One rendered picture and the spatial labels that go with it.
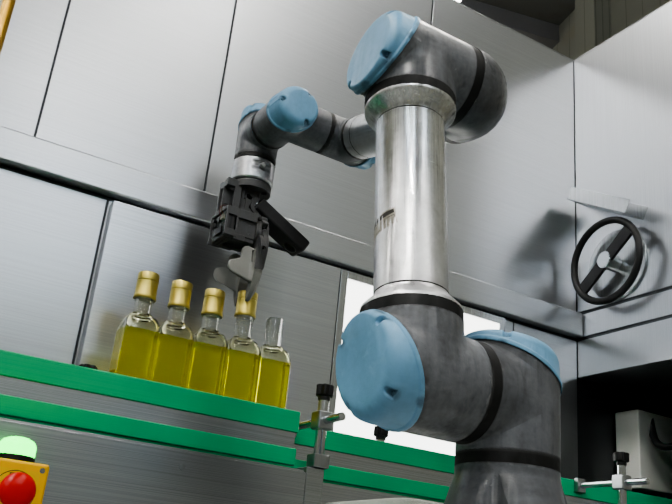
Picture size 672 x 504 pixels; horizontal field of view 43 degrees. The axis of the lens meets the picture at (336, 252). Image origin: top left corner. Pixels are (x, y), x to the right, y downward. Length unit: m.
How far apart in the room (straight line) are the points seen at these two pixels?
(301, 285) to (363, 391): 0.78
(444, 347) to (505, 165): 1.28
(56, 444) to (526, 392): 0.58
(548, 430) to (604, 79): 1.51
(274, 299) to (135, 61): 0.53
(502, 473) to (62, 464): 0.55
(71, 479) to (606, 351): 1.30
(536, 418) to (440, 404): 0.12
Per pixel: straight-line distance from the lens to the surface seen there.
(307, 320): 1.63
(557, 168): 2.25
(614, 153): 2.22
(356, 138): 1.42
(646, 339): 1.98
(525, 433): 0.95
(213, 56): 1.78
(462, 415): 0.90
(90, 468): 1.16
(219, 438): 1.24
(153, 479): 1.18
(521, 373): 0.95
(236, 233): 1.43
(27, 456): 1.08
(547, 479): 0.95
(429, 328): 0.89
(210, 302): 1.40
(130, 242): 1.53
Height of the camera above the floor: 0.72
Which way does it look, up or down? 22 degrees up
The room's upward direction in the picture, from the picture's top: 6 degrees clockwise
